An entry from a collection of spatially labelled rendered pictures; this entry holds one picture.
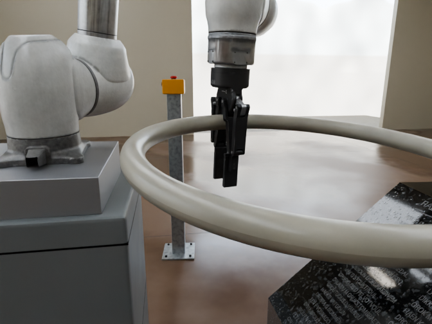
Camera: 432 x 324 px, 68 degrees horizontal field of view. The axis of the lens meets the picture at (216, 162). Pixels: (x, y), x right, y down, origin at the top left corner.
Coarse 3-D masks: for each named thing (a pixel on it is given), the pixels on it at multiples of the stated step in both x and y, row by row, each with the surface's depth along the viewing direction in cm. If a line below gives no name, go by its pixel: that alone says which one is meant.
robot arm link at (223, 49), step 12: (216, 36) 56; (228, 36) 55; (240, 36) 55; (252, 36) 56; (216, 48) 57; (228, 48) 56; (240, 48) 56; (252, 48) 57; (216, 60) 57; (228, 60) 56; (240, 60) 57; (252, 60) 58
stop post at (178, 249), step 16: (176, 80) 174; (176, 96) 178; (176, 112) 180; (176, 144) 185; (176, 160) 187; (176, 176) 189; (176, 224) 197; (176, 240) 199; (176, 256) 198; (192, 256) 198
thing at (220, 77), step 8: (216, 72) 58; (224, 72) 58; (232, 72) 57; (240, 72) 58; (248, 72) 59; (216, 80) 59; (224, 80) 58; (232, 80) 58; (240, 80) 58; (248, 80) 60; (224, 88) 59; (232, 88) 58; (240, 88) 59; (224, 96) 62; (232, 96) 59; (240, 96) 59; (232, 104) 59; (232, 112) 61
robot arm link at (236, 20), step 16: (208, 0) 55; (224, 0) 53; (240, 0) 53; (256, 0) 54; (208, 16) 56; (224, 16) 54; (240, 16) 54; (256, 16) 55; (208, 32) 58; (240, 32) 55
